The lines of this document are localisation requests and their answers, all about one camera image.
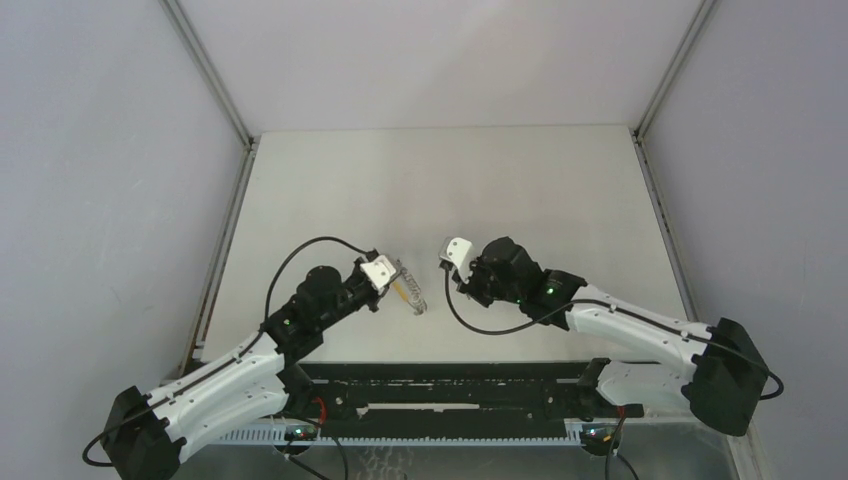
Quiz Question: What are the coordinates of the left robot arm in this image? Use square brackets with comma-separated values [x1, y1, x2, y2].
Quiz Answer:
[95, 251, 400, 479]

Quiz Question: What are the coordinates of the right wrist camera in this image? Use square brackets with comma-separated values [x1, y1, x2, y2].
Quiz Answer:
[439, 237, 476, 277]

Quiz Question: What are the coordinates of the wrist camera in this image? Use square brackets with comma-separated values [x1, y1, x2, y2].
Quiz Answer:
[359, 255, 400, 295]
[439, 237, 476, 277]

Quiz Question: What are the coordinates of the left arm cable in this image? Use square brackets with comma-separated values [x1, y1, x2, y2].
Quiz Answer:
[82, 236, 372, 468]

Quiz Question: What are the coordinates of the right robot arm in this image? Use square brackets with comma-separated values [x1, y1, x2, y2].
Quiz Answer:
[439, 237, 784, 437]

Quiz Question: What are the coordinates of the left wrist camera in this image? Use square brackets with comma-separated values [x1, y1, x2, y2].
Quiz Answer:
[359, 255, 400, 295]

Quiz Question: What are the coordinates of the keyring bunch with coloured tags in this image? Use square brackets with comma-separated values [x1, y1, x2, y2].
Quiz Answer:
[392, 260, 428, 316]

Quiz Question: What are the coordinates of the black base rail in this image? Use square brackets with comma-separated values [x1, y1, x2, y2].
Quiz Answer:
[268, 359, 645, 442]

